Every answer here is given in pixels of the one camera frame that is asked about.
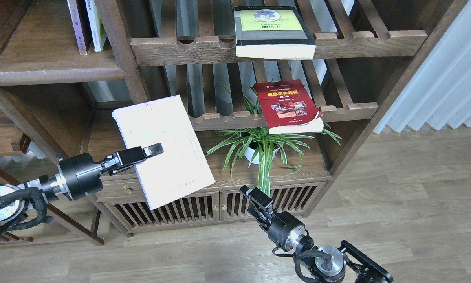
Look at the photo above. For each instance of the dark wooden bookshelf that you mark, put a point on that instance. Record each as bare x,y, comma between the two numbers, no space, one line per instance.
62,101

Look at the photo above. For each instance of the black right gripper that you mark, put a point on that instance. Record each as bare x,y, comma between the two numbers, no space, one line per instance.
282,228

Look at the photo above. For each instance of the green spider plant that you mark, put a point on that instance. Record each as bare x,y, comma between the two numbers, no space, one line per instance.
235,138

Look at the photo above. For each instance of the white lavender book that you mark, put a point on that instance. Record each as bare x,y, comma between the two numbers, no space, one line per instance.
182,168

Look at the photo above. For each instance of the red cover book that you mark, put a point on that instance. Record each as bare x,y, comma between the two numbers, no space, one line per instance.
288,108

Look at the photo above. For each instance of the white green upright book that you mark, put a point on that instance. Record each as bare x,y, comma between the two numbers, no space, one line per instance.
99,35

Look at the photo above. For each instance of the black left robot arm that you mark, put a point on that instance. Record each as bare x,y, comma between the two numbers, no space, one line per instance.
38,192

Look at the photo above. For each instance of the white plant pot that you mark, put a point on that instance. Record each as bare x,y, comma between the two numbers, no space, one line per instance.
261,152

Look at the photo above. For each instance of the green and black book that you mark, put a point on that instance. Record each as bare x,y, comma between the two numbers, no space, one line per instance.
272,32

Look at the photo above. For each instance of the white curtain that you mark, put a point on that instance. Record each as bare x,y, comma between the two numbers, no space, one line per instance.
439,94

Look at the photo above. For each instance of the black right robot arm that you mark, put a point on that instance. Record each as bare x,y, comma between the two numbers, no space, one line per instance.
326,264

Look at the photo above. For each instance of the brass drawer knob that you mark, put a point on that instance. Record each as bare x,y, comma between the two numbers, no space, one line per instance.
128,190

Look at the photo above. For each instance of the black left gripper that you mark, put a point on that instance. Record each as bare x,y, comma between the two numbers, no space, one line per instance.
82,175

